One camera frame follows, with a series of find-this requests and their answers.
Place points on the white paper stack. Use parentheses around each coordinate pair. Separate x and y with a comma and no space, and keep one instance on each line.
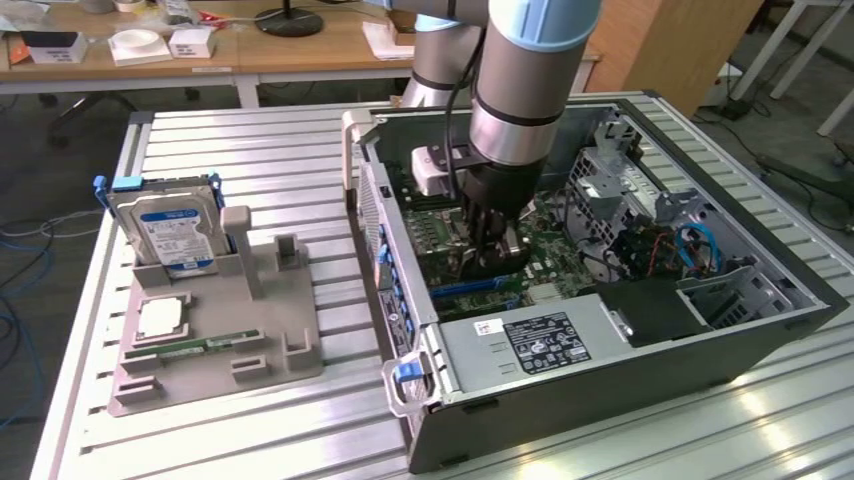
(383,45)

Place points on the hard drive with blue label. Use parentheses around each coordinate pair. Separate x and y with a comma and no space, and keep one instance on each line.
(126,182)

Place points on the black RAM slot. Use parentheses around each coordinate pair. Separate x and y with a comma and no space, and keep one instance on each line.
(427,201)

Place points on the green RAM stick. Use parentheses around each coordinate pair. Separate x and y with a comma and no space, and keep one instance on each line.
(200,344)

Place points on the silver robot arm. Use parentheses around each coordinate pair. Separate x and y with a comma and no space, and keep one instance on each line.
(520,75)

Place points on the white table frame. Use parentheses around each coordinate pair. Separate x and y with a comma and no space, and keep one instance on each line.
(808,55)

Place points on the perforated metal disk bay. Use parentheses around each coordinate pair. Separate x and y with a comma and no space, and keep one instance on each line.
(600,200)

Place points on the black monitor stand base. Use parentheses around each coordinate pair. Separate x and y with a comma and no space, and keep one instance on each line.
(289,25)

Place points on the hard disk blue label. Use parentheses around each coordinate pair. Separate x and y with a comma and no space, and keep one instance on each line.
(167,235)

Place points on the white round holder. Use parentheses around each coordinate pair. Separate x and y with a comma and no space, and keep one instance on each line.
(136,47)

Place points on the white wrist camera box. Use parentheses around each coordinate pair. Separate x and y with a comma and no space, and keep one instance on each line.
(433,175)

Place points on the grey cup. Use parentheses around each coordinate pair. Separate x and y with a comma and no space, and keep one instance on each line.
(97,6)

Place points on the open black PC case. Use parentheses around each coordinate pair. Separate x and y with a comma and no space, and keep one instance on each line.
(600,400)

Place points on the grey metal disk bay bracket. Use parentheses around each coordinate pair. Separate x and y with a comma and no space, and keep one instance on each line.
(734,295)

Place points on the blue expansion slot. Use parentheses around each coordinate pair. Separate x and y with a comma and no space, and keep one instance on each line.
(467,289)

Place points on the green motherboard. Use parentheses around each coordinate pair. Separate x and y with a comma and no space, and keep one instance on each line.
(553,270)

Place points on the silver CPU chip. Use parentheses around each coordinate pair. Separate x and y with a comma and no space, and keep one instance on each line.
(161,320)

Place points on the white labelled box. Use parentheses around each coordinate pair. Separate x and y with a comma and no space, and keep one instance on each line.
(193,42)

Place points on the wooden desk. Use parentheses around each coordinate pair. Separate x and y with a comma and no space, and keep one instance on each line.
(300,55)

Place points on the grey power supply unit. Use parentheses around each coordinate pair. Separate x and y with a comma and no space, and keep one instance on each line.
(467,350)

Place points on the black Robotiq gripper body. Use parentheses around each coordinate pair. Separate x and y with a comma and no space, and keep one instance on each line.
(503,190)

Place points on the brown cardboard box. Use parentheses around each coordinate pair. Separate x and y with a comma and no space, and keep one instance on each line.
(400,22)

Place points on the wooden cabinet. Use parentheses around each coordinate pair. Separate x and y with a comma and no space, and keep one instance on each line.
(667,50)

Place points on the silver socket cover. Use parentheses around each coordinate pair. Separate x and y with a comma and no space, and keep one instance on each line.
(529,210)

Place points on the grey printed parts rack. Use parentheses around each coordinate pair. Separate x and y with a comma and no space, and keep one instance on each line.
(267,320)

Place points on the CPU socket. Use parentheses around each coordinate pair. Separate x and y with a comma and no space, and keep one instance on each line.
(455,227)

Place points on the black plastic duct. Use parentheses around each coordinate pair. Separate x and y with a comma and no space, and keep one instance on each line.
(647,310)

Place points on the black floor stand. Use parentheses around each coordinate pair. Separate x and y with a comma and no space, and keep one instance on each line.
(814,175)

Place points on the silver finned chipset heatsink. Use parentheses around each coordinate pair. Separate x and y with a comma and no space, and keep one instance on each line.
(544,295)

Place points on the white box black lid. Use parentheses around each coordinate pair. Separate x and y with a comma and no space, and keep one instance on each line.
(56,54)

